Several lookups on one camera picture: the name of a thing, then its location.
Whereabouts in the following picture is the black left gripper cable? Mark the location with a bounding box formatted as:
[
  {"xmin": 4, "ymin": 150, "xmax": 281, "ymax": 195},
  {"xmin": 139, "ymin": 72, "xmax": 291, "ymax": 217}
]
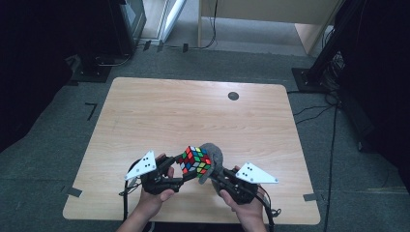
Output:
[{"xmin": 118, "ymin": 159, "xmax": 144, "ymax": 223}]

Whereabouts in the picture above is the light wooden desk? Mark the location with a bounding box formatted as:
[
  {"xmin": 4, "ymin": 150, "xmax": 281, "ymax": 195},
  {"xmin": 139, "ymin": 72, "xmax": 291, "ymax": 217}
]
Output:
[{"xmin": 196, "ymin": 0, "xmax": 343, "ymax": 56}]

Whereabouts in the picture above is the long black floor cable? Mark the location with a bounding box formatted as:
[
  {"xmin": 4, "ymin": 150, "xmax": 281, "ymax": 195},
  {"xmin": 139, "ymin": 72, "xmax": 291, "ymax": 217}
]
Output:
[{"xmin": 323, "ymin": 105, "xmax": 338, "ymax": 232}]

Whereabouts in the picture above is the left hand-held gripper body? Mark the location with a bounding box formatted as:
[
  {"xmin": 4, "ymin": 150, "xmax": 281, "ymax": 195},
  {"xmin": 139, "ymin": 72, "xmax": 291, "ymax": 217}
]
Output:
[{"xmin": 124, "ymin": 150, "xmax": 182, "ymax": 196}]

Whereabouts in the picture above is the black stand base plate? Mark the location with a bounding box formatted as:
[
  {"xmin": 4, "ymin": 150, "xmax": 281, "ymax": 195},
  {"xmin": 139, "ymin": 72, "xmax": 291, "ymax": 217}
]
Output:
[{"xmin": 68, "ymin": 53, "xmax": 113, "ymax": 84}]

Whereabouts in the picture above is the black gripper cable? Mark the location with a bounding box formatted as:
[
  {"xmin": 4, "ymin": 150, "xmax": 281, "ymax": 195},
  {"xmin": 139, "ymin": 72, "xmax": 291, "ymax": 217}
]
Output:
[
  {"xmin": 255, "ymin": 185, "xmax": 283, "ymax": 232},
  {"xmin": 118, "ymin": 159, "xmax": 144, "ymax": 223}
]

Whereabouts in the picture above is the forked black floor cable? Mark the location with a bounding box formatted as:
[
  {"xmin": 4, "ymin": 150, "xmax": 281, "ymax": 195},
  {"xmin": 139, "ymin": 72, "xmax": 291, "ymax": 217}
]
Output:
[{"xmin": 286, "ymin": 89, "xmax": 340, "ymax": 126}]

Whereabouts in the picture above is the multicoloured puzzle cube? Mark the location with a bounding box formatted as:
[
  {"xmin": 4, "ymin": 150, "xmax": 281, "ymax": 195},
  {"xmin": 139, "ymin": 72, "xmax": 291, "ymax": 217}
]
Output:
[{"xmin": 178, "ymin": 145, "xmax": 213, "ymax": 179}]

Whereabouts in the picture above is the coiled black floor cable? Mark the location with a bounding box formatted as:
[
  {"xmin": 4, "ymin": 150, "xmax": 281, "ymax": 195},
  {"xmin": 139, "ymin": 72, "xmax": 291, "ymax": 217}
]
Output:
[{"xmin": 95, "ymin": 52, "xmax": 133, "ymax": 68}]

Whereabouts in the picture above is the person's right hand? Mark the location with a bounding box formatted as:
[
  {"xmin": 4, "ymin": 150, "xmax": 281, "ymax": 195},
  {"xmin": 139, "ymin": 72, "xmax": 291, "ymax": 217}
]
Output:
[{"xmin": 219, "ymin": 165, "xmax": 266, "ymax": 227}]

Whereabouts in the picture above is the person's left hand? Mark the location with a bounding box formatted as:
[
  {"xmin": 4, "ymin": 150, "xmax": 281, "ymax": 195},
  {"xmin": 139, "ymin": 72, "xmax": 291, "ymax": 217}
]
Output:
[{"xmin": 132, "ymin": 153, "xmax": 177, "ymax": 219}]

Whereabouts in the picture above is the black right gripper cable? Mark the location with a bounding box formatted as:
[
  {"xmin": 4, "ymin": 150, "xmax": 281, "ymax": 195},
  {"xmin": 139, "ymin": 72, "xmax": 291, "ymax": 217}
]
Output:
[{"xmin": 255, "ymin": 185, "xmax": 283, "ymax": 232}]

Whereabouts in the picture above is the white upright panel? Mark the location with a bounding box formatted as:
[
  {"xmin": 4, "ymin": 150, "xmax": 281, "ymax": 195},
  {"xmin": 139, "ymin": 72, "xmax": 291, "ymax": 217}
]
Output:
[{"xmin": 157, "ymin": 0, "xmax": 189, "ymax": 44}]

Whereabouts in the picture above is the black hanging cable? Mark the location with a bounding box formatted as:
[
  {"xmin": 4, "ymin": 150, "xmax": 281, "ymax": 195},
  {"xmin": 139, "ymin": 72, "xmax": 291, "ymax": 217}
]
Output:
[{"xmin": 167, "ymin": 0, "xmax": 220, "ymax": 50}]

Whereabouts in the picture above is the dark curtain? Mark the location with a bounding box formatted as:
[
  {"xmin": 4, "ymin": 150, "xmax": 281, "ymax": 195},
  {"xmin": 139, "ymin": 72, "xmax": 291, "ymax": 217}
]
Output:
[
  {"xmin": 0, "ymin": 0, "xmax": 112, "ymax": 153},
  {"xmin": 335, "ymin": 0, "xmax": 410, "ymax": 194}
]

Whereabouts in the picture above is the black angled floor tape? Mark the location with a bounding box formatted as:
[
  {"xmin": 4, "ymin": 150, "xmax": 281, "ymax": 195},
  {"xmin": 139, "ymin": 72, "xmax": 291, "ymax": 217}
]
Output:
[{"xmin": 84, "ymin": 101, "xmax": 99, "ymax": 122}]

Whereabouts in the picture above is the black metal stand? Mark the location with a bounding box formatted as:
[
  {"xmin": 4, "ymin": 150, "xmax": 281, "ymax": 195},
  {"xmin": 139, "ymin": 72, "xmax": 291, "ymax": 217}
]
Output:
[{"xmin": 291, "ymin": 0, "xmax": 357, "ymax": 95}]

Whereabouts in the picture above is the grey cloth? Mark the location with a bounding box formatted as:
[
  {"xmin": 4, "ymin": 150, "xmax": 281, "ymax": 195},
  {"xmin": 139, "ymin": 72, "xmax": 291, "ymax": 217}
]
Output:
[{"xmin": 197, "ymin": 142, "xmax": 225, "ymax": 196}]

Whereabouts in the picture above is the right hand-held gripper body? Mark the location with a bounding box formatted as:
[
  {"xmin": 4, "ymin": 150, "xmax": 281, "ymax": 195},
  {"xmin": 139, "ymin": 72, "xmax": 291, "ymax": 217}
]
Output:
[{"xmin": 218, "ymin": 161, "xmax": 279, "ymax": 206}]

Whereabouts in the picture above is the black monitor cabinet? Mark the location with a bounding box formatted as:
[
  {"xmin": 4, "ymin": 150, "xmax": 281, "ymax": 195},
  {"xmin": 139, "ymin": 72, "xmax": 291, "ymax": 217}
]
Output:
[{"xmin": 107, "ymin": 0, "xmax": 148, "ymax": 56}]

